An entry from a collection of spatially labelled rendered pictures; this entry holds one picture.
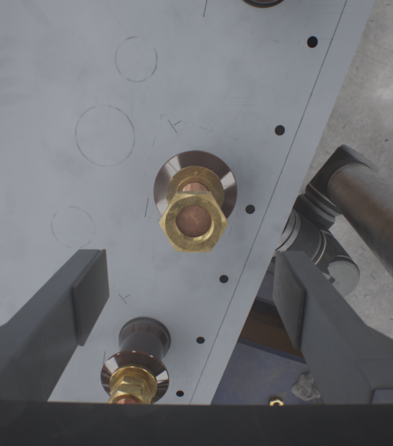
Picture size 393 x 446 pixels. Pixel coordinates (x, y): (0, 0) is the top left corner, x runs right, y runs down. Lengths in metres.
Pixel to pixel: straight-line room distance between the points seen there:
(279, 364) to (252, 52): 1.02
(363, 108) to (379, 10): 0.47
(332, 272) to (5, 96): 0.61
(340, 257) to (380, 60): 1.52
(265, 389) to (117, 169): 1.03
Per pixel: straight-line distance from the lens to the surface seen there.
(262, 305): 1.54
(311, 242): 0.63
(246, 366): 1.24
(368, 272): 2.25
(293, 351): 1.39
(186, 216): 0.26
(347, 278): 0.70
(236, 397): 1.32
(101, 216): 0.49
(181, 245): 0.25
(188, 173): 0.35
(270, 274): 1.91
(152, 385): 0.48
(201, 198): 0.24
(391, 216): 0.52
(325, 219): 0.80
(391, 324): 2.51
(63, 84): 0.49
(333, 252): 0.68
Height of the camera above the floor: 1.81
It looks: 74 degrees down
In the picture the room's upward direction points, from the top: 179 degrees counter-clockwise
